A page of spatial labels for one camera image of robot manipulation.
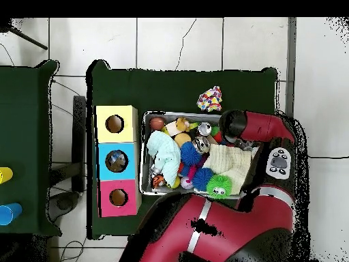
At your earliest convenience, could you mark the silver wire mesh bin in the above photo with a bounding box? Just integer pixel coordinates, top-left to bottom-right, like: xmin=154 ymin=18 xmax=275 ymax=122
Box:
xmin=139 ymin=110 xmax=277 ymax=202

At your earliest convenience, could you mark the cream waffle cloth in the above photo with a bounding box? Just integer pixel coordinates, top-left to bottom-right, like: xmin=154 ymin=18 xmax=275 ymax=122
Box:
xmin=202 ymin=143 xmax=258 ymax=196

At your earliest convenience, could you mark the crushed silver drink can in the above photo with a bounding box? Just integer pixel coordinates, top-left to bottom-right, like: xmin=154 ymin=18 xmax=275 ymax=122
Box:
xmin=192 ymin=136 xmax=211 ymax=154

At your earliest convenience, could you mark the dark green table cloth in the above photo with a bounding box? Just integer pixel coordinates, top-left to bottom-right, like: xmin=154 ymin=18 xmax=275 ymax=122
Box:
xmin=0 ymin=60 xmax=62 ymax=237
xmin=86 ymin=60 xmax=278 ymax=241

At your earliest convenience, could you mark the blue cylinder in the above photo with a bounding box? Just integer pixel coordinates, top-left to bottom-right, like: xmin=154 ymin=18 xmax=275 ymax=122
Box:
xmin=0 ymin=202 xmax=23 ymax=227

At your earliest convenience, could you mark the gray round floor base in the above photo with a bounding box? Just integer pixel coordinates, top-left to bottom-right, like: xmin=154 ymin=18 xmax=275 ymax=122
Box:
xmin=48 ymin=190 xmax=80 ymax=222

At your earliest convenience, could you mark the tan teddy bear plush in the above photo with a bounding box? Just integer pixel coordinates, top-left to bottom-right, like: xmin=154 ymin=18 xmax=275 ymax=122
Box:
xmin=164 ymin=117 xmax=200 ymax=137

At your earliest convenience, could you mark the black frame stand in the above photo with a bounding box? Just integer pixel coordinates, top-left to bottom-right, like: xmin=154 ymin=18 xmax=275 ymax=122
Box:
xmin=48 ymin=95 xmax=87 ymax=193

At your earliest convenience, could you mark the yellow cylinder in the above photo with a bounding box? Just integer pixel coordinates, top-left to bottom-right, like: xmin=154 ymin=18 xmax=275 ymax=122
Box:
xmin=0 ymin=166 xmax=14 ymax=185

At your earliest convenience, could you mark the wooden box with three holes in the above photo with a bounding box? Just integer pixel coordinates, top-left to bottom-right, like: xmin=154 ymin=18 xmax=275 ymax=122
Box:
xmin=93 ymin=104 xmax=142 ymax=219

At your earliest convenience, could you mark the light blue waffle cloth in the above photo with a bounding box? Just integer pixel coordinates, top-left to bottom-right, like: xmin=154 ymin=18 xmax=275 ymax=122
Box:
xmin=146 ymin=130 xmax=181 ymax=188

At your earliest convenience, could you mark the orange tiger striped toy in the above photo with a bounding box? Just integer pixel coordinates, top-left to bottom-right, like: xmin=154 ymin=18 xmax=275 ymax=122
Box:
xmin=150 ymin=174 xmax=166 ymax=190

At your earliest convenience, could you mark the brown football toy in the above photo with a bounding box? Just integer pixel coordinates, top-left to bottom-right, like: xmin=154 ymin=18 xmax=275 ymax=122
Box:
xmin=149 ymin=116 xmax=166 ymax=132

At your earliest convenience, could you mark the colourful polka dot cloth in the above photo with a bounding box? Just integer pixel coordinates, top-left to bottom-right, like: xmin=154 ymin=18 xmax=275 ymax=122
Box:
xmin=196 ymin=85 xmax=223 ymax=113

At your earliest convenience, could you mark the black tripod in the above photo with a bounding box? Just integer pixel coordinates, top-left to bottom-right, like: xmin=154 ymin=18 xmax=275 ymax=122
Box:
xmin=0 ymin=18 xmax=48 ymax=51

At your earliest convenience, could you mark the green spiky rubber ball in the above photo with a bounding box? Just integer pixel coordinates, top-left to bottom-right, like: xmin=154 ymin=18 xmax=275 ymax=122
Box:
xmin=205 ymin=174 xmax=233 ymax=199

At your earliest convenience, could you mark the blue spiky rubber ball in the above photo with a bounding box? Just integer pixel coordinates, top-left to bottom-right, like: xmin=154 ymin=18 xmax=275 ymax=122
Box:
xmin=179 ymin=141 xmax=202 ymax=166
xmin=191 ymin=166 xmax=215 ymax=192

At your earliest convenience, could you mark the black floor cable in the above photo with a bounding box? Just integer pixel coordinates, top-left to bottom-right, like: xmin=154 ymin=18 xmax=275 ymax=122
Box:
xmin=307 ymin=154 xmax=349 ymax=160

